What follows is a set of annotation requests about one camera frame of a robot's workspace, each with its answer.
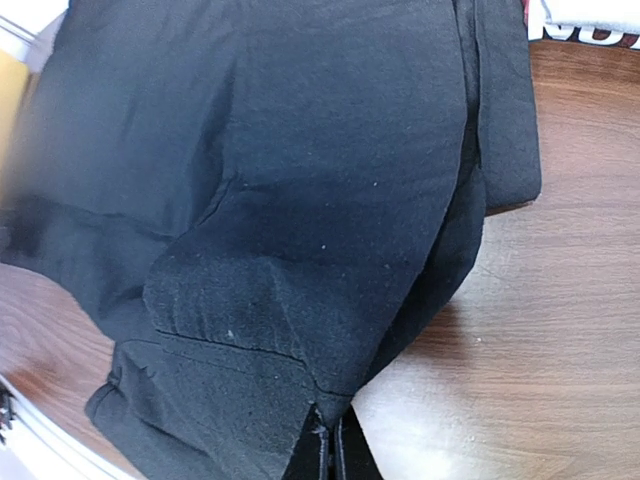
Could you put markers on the yellow plastic basket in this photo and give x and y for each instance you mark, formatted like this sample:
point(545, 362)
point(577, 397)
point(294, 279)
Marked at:
point(15, 80)

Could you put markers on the black long sleeve shirt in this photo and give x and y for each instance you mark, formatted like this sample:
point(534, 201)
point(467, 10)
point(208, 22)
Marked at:
point(263, 203)

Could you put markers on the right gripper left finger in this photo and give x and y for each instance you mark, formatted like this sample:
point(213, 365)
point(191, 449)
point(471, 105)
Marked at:
point(311, 454)

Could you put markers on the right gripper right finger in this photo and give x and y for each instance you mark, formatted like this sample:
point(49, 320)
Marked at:
point(353, 459)

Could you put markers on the front aluminium rail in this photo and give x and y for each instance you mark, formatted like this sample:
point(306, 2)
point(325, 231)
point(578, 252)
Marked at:
point(35, 447)

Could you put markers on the black printed folded shirt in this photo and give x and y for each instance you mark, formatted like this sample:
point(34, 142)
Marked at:
point(605, 23)

